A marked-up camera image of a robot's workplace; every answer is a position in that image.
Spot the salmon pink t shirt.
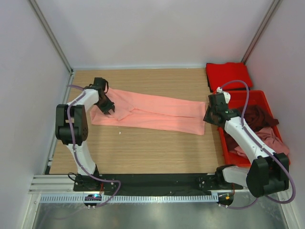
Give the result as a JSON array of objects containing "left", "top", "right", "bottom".
[{"left": 90, "top": 88, "right": 205, "bottom": 135}]

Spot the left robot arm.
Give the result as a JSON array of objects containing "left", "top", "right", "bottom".
[{"left": 55, "top": 77, "right": 115, "bottom": 191}]

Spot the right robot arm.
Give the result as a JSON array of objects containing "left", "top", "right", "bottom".
[{"left": 204, "top": 92, "right": 295, "bottom": 198}]

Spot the folded red t shirt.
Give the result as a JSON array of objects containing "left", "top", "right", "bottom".
[{"left": 205, "top": 62, "right": 253, "bottom": 92}]

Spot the dark maroon t shirt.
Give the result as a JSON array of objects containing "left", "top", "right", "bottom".
[{"left": 224, "top": 104, "right": 279, "bottom": 151}]

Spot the dusty pink t shirt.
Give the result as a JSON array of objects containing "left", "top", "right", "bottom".
[{"left": 233, "top": 126, "right": 290, "bottom": 158}]

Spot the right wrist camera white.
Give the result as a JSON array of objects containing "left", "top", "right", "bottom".
[{"left": 216, "top": 87, "right": 231, "bottom": 104}]

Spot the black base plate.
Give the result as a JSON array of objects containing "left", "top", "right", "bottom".
[{"left": 73, "top": 173, "right": 243, "bottom": 197}]

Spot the right corner aluminium post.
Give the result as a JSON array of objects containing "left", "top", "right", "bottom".
[{"left": 241, "top": 0, "right": 283, "bottom": 65}]

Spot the corner aluminium post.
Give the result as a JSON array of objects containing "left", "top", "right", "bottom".
[
  {"left": 241, "top": 0, "right": 283, "bottom": 65},
  {"left": 28, "top": 0, "right": 73, "bottom": 74}
]

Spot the slotted cable duct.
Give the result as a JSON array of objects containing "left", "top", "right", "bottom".
[{"left": 40, "top": 193, "right": 218, "bottom": 204}]

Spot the left corner aluminium post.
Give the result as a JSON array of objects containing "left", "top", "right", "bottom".
[{"left": 28, "top": 0, "right": 73, "bottom": 74}]

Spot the aluminium frame rail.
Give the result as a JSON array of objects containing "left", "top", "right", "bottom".
[{"left": 29, "top": 174, "right": 247, "bottom": 194}]

